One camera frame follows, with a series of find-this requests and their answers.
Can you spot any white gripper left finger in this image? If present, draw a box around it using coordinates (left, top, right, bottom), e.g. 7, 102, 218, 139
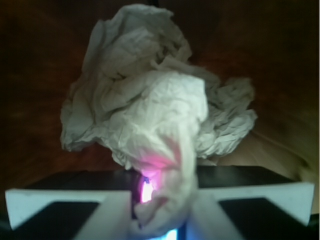
5, 189, 131, 240

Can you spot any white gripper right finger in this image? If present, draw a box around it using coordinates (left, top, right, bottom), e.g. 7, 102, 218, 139
189, 182, 315, 240

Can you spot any white paper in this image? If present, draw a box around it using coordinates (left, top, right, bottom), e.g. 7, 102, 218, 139
60, 4, 257, 239

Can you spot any brown paper bag bin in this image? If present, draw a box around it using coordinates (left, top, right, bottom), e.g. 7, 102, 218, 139
0, 0, 320, 191

